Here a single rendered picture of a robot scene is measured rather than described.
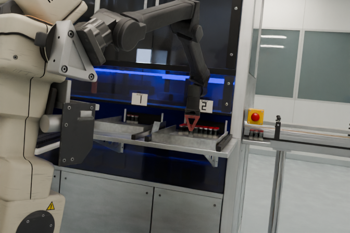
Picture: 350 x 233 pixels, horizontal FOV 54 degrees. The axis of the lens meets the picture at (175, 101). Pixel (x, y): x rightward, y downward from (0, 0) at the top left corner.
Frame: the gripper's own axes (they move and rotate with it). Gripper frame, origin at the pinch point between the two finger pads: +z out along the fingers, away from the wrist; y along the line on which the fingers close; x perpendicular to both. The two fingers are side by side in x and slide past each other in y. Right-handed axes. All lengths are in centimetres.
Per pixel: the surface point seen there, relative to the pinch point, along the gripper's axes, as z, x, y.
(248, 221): 95, -59, 134
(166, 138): 1.8, 9.6, -20.0
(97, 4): -56, 53, 23
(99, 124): 1.4, 41.2, -0.8
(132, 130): 2.3, 25.6, -4.6
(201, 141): 1.1, -4.0, -23.5
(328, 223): 96, -133, 148
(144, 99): -9.7, 24.5, 22.0
